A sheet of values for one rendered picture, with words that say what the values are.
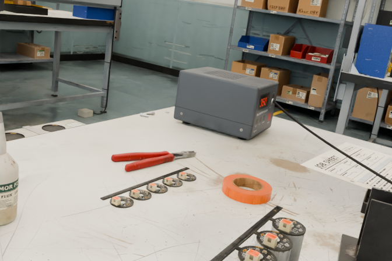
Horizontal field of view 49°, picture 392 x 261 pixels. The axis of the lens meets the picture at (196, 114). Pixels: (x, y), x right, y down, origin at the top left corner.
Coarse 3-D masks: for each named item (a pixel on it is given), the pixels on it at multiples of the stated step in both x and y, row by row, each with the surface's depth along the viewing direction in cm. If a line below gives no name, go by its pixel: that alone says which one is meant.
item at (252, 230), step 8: (280, 208) 35; (264, 216) 33; (272, 216) 33; (256, 224) 31; (248, 232) 30; (256, 232) 30; (240, 240) 29; (232, 248) 28; (216, 256) 27; (224, 256) 27
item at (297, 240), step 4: (292, 224) 32; (272, 228) 32; (280, 232) 31; (288, 236) 31; (292, 236) 31; (296, 236) 31; (300, 236) 31; (292, 240) 31; (296, 240) 31; (300, 240) 31; (296, 244) 31; (300, 244) 31; (292, 248) 31; (296, 248) 31; (300, 248) 32; (292, 252) 31; (296, 252) 31; (292, 256) 31; (296, 256) 31; (292, 260) 31; (296, 260) 32
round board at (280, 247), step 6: (258, 234) 30; (264, 234) 30; (276, 234) 30; (282, 234) 30; (258, 240) 29; (282, 240) 30; (288, 240) 30; (264, 246) 29; (276, 246) 29; (282, 246) 29; (288, 246) 29
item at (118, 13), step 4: (116, 12) 331; (120, 12) 334; (116, 16) 332; (120, 16) 335; (116, 20) 333; (120, 20) 336; (116, 24) 334; (120, 24) 338; (116, 28) 335; (112, 32) 335; (116, 32) 335; (112, 36) 336; (116, 36) 337; (116, 40) 338
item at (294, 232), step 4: (272, 220) 32; (280, 220) 32; (292, 220) 33; (272, 224) 32; (276, 224) 32; (296, 224) 32; (300, 224) 32; (276, 228) 31; (292, 228) 32; (296, 228) 32; (304, 228) 32; (284, 232) 31; (292, 232) 31; (296, 232) 31; (300, 232) 31; (304, 232) 31
